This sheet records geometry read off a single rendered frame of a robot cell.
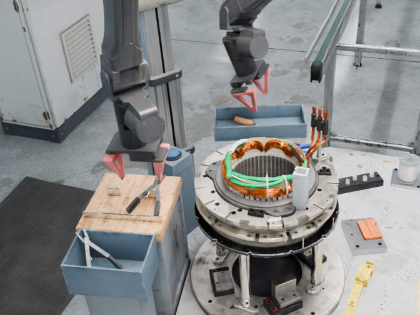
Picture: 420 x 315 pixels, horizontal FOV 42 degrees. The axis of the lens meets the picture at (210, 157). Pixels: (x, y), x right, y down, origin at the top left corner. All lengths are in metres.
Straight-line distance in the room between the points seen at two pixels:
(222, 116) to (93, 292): 0.66
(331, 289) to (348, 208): 0.34
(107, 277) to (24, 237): 1.80
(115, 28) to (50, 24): 2.44
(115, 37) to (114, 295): 0.52
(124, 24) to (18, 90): 2.61
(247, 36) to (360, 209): 0.62
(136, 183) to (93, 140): 2.23
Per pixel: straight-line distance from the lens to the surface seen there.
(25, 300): 2.62
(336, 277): 1.44
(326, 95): 2.98
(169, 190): 1.28
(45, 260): 2.76
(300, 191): 1.13
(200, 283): 1.42
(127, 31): 0.96
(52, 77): 3.42
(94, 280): 1.16
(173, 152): 1.44
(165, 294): 1.31
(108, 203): 1.27
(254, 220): 1.14
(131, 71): 1.03
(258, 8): 1.35
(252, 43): 1.34
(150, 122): 1.01
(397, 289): 1.46
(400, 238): 1.59
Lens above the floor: 1.85
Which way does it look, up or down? 35 degrees down
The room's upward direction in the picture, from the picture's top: 5 degrees counter-clockwise
